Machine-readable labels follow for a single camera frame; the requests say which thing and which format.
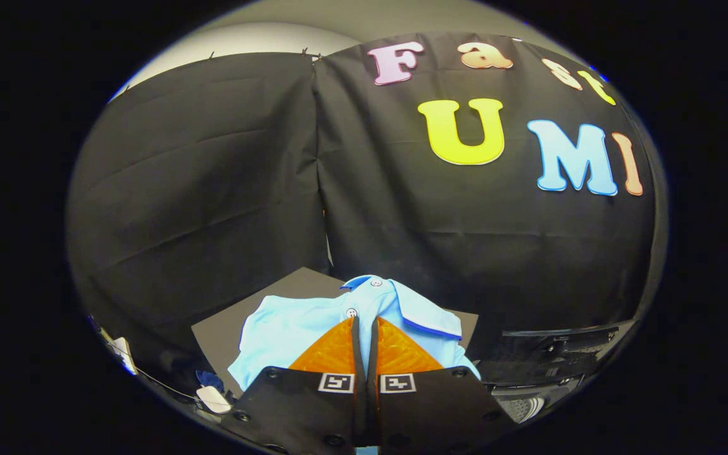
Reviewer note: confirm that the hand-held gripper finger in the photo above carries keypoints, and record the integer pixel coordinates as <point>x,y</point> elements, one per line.
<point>358,361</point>
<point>372,361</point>

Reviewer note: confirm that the light blue polo shirt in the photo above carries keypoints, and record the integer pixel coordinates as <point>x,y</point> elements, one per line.
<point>288,328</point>

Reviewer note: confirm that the beige cabinet with dark top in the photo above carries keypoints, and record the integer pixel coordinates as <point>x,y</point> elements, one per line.
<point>225,335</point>

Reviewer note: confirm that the black backdrop cloth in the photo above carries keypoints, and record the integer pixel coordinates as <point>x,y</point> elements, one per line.
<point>402,215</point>

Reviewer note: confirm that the white oval object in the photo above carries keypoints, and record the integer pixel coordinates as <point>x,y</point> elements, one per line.
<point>213,399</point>

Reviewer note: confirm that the dark blue cloth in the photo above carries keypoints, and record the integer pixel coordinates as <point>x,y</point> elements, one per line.
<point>209,379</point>

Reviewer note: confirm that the white plastic piece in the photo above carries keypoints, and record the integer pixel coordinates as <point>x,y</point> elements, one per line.
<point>126,355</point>

